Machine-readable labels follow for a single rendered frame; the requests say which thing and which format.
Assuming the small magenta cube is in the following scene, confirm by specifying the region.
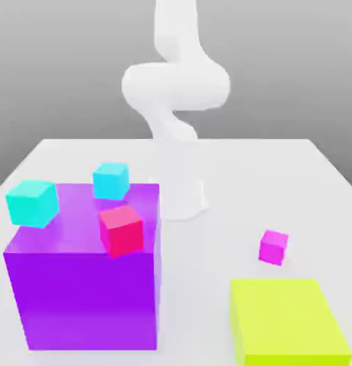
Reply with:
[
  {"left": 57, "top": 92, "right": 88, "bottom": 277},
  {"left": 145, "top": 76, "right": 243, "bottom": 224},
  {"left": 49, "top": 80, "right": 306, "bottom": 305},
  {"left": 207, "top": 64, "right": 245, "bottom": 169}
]
[{"left": 258, "top": 229, "right": 290, "bottom": 267}]

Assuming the small red cube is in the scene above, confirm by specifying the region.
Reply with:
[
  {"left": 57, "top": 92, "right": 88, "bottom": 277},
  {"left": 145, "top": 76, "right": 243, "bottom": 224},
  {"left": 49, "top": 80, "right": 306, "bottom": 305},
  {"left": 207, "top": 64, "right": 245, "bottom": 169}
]
[{"left": 97, "top": 204, "right": 145, "bottom": 259}]

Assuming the large purple box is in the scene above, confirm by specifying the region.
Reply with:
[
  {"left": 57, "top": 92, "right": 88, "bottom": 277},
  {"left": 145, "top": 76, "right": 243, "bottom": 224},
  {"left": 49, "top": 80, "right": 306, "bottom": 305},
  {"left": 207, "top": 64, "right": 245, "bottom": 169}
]
[{"left": 3, "top": 182, "right": 161, "bottom": 352}]

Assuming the large yellow-green box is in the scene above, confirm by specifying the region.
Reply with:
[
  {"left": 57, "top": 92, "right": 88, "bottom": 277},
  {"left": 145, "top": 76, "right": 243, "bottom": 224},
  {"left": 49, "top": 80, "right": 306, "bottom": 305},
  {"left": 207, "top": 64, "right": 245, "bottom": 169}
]
[{"left": 229, "top": 278, "right": 352, "bottom": 366}]

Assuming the small sky-blue cube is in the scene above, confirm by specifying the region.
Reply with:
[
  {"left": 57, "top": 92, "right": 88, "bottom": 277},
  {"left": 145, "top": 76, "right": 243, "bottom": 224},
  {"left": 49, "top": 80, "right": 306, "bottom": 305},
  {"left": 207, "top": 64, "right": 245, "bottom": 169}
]
[{"left": 92, "top": 162, "right": 131, "bottom": 202}]

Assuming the small turquoise cube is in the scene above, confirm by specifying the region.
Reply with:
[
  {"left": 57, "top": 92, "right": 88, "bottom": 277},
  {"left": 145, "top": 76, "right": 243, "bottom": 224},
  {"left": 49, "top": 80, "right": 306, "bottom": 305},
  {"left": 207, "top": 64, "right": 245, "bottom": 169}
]
[{"left": 5, "top": 179, "right": 60, "bottom": 229}]

